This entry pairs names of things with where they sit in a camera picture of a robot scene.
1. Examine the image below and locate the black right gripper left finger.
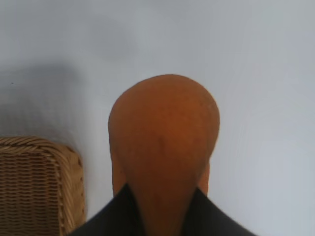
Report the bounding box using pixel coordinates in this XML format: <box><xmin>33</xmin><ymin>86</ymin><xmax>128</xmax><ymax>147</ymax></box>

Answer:
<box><xmin>66</xmin><ymin>183</ymin><xmax>148</xmax><ymax>236</ymax></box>

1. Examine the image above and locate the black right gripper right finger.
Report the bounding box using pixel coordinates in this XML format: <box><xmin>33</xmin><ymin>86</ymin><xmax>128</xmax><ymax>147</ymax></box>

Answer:
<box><xmin>183</xmin><ymin>186</ymin><xmax>256</xmax><ymax>236</ymax></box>

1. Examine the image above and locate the orange fruit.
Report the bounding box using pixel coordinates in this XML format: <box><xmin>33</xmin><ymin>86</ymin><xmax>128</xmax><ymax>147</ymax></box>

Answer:
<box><xmin>108</xmin><ymin>73</ymin><xmax>221</xmax><ymax>236</ymax></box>

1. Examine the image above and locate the tan woven wicker basket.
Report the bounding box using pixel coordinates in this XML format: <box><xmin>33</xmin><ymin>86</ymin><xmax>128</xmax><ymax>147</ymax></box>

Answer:
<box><xmin>0</xmin><ymin>136</ymin><xmax>87</xmax><ymax>236</ymax></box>

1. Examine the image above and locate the white tablecloth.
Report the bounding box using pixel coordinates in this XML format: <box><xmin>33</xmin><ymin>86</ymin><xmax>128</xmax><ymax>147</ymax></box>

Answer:
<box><xmin>0</xmin><ymin>0</ymin><xmax>315</xmax><ymax>236</ymax></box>

